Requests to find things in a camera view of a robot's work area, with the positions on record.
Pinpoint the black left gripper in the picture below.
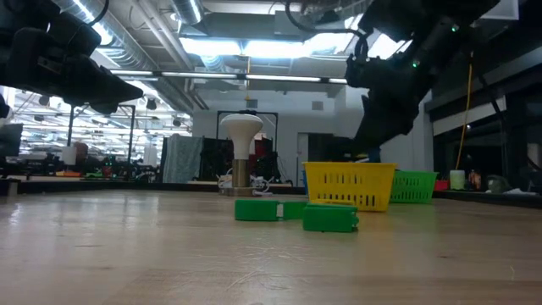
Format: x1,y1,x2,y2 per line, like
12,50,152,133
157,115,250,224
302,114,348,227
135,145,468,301
3,27,144,115

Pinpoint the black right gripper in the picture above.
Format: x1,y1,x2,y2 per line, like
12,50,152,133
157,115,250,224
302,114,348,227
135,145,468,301
353,86,424,149

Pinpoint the green plastic basket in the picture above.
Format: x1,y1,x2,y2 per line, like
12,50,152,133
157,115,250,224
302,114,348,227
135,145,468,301
389,169,440,205

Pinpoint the yellow plastic basket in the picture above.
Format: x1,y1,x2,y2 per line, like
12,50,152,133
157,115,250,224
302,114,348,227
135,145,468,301
302,162,398,213

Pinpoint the green mini stapler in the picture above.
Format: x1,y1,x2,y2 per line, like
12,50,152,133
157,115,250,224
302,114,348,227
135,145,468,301
234,198,310,223
301,203,361,234

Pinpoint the angled ceiling light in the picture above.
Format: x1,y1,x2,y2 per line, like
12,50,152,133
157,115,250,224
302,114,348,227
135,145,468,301
367,32,414,61

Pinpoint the black cabinet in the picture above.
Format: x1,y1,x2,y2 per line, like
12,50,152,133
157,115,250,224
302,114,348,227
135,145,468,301
307,132,361,164

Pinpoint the long ceiling light bar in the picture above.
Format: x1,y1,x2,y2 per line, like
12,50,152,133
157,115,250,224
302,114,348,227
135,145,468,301
108,69,349,86

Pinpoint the grey hanging cloth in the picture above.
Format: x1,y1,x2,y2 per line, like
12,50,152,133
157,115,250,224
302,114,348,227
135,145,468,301
162,133,205,184

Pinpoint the pale green cup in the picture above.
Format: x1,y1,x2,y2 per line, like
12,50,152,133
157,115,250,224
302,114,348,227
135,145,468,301
449,169,467,191

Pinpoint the dark computer monitor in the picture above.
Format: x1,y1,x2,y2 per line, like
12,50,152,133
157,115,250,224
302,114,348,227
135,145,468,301
0,122,25,158

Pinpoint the bright ceiling light panel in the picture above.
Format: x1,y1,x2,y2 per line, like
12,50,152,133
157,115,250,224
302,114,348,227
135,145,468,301
179,36,336,59

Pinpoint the person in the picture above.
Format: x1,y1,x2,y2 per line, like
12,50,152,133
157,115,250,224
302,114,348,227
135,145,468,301
252,136,274,179

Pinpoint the white mushroom table lamp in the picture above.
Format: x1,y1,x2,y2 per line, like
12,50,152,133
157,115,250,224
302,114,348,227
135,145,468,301
219,113,265,197

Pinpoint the grey ceiling unit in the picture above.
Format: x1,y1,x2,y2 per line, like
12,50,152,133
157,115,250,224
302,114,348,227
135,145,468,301
274,10,306,37

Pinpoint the black gantry frame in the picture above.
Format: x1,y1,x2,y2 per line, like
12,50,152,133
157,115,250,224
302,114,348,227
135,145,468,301
66,102,136,165

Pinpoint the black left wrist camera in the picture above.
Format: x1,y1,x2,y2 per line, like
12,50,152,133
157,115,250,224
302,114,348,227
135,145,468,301
46,11,102,58

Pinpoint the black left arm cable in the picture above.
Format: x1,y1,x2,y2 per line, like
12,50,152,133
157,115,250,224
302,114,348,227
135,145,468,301
86,0,111,25

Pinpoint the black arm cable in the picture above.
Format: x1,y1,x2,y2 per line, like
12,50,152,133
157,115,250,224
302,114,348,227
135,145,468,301
285,0,370,59
86,0,111,25

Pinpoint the black aluminium table frame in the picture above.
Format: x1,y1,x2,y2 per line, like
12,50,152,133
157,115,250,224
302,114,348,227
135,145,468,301
0,177,542,209

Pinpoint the yellow hanging power cable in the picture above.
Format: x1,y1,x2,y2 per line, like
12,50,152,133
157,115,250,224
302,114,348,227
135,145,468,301
455,61,474,169

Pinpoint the silver round ventilation duct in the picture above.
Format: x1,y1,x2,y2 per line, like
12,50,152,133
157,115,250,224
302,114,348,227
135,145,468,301
171,0,204,25

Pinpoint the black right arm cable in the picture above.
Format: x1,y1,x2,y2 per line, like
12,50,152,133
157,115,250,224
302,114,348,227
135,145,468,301
285,0,370,59

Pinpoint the white lamp cable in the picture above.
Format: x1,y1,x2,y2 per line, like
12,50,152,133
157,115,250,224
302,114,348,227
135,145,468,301
217,168,274,197

